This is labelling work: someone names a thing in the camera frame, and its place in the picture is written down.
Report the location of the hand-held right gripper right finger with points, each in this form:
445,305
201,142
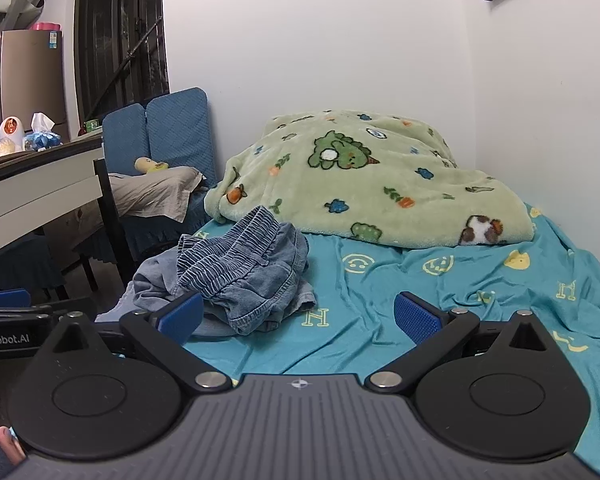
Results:
416,317

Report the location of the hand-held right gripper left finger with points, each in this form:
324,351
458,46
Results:
182,312

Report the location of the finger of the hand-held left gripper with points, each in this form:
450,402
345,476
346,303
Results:
5,297

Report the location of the blue denim shorts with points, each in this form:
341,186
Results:
250,270

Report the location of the person's left hand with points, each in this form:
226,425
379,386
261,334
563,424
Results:
7,442

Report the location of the dark blue stool cover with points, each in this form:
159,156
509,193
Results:
20,265

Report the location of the light blue garment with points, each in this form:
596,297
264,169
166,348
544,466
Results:
150,280

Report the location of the teal printed bed sheet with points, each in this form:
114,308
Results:
380,285

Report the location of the dark blue chair cover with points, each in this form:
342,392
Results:
150,235

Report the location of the white desk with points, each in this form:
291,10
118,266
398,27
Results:
35,185

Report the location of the grey pillow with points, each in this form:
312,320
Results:
150,192

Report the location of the green printed fleece blanket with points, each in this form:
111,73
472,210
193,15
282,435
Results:
360,185

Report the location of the clear plastic bag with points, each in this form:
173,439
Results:
2,147

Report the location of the blue tissue box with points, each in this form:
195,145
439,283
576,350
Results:
42,137

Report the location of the white egg-shaped container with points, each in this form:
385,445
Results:
10,132

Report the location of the blue quilted chair cushion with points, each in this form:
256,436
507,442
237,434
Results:
125,135
180,130

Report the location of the small green container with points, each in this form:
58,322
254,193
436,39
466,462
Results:
92,125

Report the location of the beige refrigerator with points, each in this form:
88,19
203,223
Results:
30,80

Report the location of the pink lid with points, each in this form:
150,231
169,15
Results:
46,26

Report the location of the dark window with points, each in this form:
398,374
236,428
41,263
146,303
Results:
120,40

